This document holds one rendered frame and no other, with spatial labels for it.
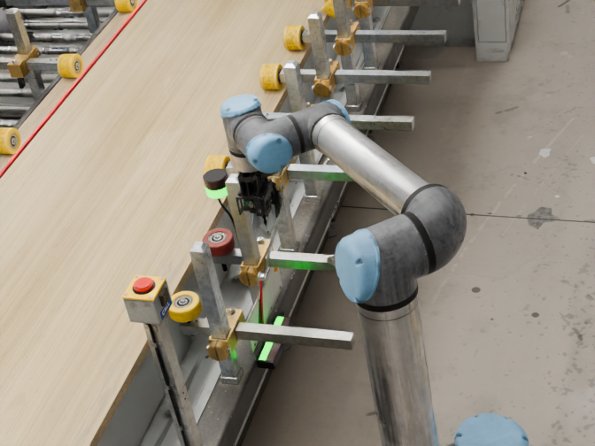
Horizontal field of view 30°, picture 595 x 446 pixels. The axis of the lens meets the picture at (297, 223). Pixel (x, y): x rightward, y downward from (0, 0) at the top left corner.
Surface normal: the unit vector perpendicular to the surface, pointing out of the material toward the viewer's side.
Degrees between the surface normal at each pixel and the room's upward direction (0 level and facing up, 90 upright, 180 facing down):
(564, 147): 0
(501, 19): 90
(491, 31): 90
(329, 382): 0
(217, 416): 0
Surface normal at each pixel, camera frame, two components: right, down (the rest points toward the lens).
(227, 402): -0.15, -0.79
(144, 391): 0.95, 0.06
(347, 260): -0.92, 0.26
